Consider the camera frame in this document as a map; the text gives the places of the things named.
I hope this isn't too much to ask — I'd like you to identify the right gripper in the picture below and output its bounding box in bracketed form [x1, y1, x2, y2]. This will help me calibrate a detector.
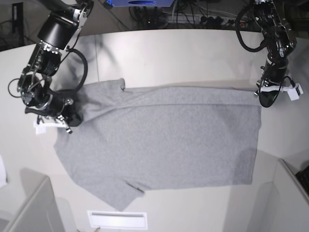
[20, 89, 83, 134]

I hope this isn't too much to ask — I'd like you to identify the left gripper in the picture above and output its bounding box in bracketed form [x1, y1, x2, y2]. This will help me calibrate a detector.
[258, 58, 288, 108]

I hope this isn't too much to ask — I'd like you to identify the grey T-shirt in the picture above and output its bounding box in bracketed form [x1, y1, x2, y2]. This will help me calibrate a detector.
[55, 79, 261, 211]

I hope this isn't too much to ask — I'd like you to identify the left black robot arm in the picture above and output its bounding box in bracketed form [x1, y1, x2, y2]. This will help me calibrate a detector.
[235, 0, 296, 108]

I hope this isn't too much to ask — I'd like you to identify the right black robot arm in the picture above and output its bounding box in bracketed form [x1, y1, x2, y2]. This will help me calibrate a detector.
[16, 0, 94, 134]

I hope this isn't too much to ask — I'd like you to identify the black keyboard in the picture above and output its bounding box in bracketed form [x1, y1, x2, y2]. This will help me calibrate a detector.
[296, 166, 309, 193]

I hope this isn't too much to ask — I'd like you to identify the left grey chair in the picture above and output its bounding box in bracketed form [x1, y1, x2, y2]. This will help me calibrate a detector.
[0, 168, 77, 232]

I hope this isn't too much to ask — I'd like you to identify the white slotted tray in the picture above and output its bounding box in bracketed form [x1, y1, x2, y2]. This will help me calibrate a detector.
[87, 210, 148, 230]

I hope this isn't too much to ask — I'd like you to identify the blue box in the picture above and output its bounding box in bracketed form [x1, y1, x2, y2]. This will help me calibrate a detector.
[108, 0, 174, 7]

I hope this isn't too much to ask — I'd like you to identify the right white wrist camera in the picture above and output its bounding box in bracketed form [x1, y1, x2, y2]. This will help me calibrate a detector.
[33, 116, 65, 135]

